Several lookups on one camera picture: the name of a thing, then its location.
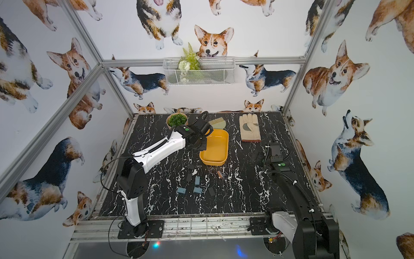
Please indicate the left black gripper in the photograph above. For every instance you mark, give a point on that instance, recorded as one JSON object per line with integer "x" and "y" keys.
{"x": 200, "y": 130}

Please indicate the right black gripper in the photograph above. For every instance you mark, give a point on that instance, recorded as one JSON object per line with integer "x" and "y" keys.
{"x": 261, "y": 156}

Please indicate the black eraser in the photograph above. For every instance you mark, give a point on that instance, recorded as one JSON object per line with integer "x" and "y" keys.
{"x": 211, "y": 191}

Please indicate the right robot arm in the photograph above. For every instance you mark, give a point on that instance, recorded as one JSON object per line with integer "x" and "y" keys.
{"x": 311, "y": 234}

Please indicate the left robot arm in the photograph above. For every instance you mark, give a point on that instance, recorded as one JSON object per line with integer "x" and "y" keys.
{"x": 131, "y": 172}

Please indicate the yellow storage box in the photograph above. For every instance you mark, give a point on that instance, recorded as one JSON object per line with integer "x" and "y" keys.
{"x": 217, "y": 149}

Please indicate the dark grey eraser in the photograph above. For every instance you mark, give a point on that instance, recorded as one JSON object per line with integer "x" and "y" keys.
{"x": 189, "y": 177}

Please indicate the blue grey eraser upright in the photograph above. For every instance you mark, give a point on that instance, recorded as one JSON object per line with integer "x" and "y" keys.
{"x": 197, "y": 181}

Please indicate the light blue eraser lower right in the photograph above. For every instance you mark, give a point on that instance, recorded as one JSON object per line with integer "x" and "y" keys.
{"x": 198, "y": 190}

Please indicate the light blue eraser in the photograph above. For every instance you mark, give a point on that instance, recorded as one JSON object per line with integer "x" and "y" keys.
{"x": 181, "y": 190}
{"x": 198, "y": 190}

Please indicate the light blue eraser lower left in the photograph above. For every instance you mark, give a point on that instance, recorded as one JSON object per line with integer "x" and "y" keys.
{"x": 181, "y": 190}

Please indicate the pink pot with green plant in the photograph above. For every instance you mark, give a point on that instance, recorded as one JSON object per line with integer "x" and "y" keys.
{"x": 176, "y": 119}

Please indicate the yellow green sponge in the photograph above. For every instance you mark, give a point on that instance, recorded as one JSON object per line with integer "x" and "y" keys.
{"x": 218, "y": 123}

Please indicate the beige work glove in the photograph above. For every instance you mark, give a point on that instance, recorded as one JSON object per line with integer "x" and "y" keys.
{"x": 249, "y": 128}

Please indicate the artificial fern with white flower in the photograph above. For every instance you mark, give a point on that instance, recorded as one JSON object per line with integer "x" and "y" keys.
{"x": 189, "y": 61}

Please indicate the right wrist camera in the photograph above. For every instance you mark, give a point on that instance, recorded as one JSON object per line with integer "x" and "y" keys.
{"x": 275, "y": 149}

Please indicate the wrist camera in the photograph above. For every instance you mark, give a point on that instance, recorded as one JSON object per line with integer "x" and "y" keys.
{"x": 275, "y": 149}
{"x": 203, "y": 117}

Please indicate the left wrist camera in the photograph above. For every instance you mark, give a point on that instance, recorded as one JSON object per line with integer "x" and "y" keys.
{"x": 203, "y": 117}

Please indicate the white wire wall basket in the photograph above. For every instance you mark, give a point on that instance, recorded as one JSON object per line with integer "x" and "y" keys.
{"x": 203, "y": 71}

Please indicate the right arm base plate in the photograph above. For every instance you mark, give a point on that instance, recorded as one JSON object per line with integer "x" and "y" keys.
{"x": 262, "y": 226}

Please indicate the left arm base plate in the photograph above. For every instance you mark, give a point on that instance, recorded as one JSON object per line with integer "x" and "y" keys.
{"x": 146, "y": 229}

